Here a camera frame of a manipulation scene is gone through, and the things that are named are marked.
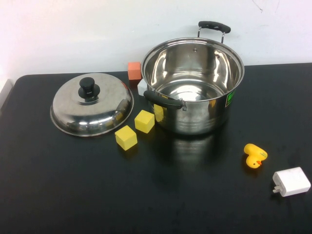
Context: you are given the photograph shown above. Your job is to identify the steel lid with black knob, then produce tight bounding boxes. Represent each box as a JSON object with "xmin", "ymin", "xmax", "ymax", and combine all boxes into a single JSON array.
[{"xmin": 50, "ymin": 72, "xmax": 135, "ymax": 137}]

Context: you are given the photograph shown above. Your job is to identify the yellow foam cube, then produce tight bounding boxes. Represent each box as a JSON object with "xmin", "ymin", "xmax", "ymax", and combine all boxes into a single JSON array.
[
  {"xmin": 134, "ymin": 109, "xmax": 156, "ymax": 134},
  {"xmin": 115, "ymin": 125, "xmax": 138, "ymax": 152}
]

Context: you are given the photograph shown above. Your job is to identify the orange foam cube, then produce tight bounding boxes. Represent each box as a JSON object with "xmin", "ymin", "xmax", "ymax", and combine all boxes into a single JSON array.
[{"xmin": 127, "ymin": 61, "xmax": 143, "ymax": 81}]

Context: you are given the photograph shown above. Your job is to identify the stainless steel pot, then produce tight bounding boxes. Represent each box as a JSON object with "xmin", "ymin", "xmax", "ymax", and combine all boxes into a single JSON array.
[{"xmin": 140, "ymin": 20, "xmax": 245, "ymax": 136}]

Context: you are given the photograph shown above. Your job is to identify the white plug charger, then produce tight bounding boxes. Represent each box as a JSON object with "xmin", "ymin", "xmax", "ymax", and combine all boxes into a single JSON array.
[{"xmin": 272, "ymin": 166, "xmax": 312, "ymax": 197}]

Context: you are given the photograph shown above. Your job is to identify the white cube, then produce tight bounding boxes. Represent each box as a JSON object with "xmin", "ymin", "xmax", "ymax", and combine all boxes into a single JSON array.
[{"xmin": 137, "ymin": 79, "xmax": 147, "ymax": 97}]

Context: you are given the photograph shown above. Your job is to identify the yellow rubber duck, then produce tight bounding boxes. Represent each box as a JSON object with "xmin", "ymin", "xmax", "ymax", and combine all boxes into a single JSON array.
[{"xmin": 243, "ymin": 143, "xmax": 268, "ymax": 169}]

